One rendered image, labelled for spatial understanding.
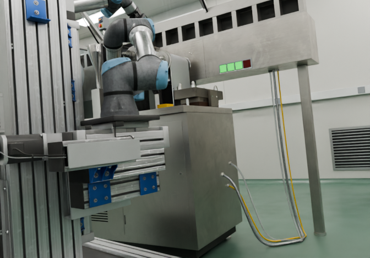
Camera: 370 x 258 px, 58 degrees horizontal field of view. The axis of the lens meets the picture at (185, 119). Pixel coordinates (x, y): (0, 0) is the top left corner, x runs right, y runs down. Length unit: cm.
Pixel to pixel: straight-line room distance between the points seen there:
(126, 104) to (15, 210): 52
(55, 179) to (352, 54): 390
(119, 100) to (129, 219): 108
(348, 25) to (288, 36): 241
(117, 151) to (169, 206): 95
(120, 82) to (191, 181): 80
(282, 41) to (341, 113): 237
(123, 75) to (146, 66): 10
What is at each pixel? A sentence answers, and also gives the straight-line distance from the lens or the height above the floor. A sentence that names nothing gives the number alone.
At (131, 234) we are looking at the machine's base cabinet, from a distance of 223.
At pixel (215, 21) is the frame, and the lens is 256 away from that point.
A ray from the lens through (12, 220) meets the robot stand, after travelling 130.
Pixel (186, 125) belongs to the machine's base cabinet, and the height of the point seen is 79.
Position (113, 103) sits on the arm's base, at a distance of 130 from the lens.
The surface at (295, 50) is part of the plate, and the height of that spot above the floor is 121.
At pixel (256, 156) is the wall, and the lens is 483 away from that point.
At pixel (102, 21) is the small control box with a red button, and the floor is 166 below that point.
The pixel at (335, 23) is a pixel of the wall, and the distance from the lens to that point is 471.
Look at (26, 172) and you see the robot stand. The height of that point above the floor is 64.
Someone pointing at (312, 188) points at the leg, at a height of 31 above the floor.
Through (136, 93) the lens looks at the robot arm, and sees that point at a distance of 194.
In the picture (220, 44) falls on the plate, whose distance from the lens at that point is 249.
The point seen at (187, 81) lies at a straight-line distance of 244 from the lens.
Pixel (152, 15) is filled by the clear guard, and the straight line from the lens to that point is 285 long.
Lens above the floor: 72
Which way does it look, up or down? 3 degrees up
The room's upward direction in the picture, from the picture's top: 5 degrees counter-clockwise
